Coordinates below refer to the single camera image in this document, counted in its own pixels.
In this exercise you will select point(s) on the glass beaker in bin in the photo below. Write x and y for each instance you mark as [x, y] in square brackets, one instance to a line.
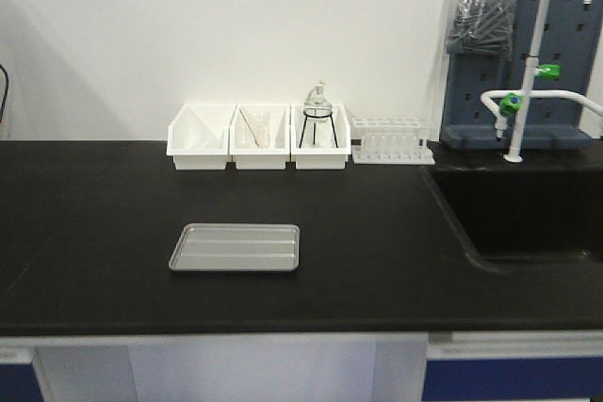
[260, 124]

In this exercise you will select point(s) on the silver metal tray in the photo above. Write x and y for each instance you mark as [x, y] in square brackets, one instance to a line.
[237, 247]

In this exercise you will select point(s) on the white blue bench cabinet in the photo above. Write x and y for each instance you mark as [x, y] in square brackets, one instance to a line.
[423, 366]

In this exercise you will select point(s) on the white right storage bin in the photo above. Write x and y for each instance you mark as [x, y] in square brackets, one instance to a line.
[324, 154]

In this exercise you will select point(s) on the white storage bin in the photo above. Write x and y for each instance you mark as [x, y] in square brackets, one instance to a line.
[324, 154]
[199, 136]
[244, 153]

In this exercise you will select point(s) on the white middle storage bin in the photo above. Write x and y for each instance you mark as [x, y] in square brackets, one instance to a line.
[244, 153]

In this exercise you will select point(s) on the glass alcohol lamp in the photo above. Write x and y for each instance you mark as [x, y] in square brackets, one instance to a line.
[316, 107]

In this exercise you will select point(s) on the white test tube rack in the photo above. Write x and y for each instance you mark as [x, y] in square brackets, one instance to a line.
[392, 141]

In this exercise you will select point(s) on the glass stirring rod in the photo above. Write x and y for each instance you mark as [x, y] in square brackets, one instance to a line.
[252, 132]

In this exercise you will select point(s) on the white left storage bin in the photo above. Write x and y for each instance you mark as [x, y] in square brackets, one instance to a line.
[199, 136]

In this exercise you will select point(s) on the black lab sink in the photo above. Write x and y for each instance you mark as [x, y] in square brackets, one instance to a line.
[514, 220]

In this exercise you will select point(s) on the white lab faucet green knobs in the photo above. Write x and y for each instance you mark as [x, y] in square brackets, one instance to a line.
[504, 103]

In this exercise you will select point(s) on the clear plastic bag of pegs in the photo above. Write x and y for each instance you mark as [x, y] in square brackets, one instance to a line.
[482, 27]

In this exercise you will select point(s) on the blue-grey pegboard drying rack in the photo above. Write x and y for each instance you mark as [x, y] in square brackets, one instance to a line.
[571, 34]

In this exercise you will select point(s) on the black wire tripod stand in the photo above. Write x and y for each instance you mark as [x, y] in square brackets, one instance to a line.
[306, 126]

